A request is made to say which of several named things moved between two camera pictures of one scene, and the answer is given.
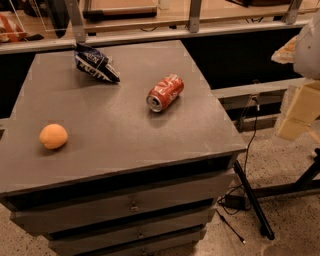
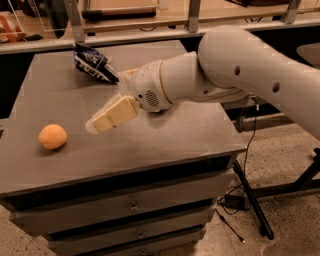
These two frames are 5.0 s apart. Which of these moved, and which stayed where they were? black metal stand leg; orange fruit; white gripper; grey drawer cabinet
Moved: white gripper
Stayed: black metal stand leg; grey drawer cabinet; orange fruit
